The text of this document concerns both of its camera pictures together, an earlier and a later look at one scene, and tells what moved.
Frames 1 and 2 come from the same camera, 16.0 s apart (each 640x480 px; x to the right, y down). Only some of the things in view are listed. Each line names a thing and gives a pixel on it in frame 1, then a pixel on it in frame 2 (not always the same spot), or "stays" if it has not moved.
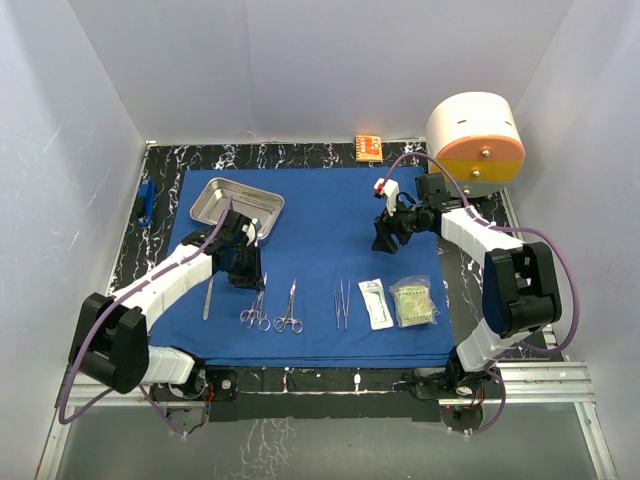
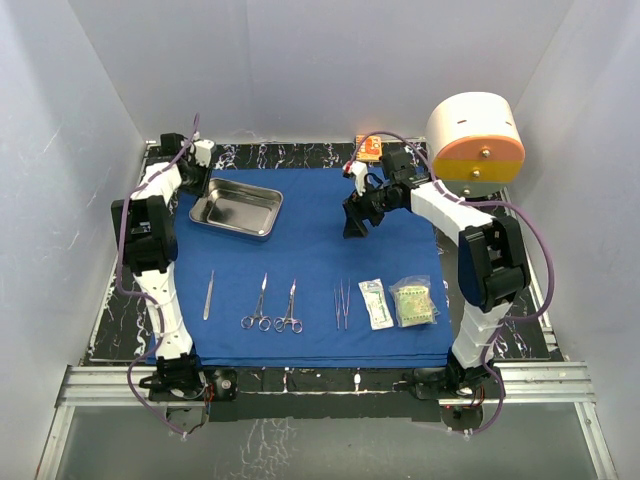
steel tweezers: x=337 y=305 stays
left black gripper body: x=244 y=271 → x=199 y=176
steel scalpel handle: x=207 y=305 stays
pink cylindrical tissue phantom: x=476 y=134 stays
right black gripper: x=384 y=239 → x=356 y=209
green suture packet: x=413 y=301 stays
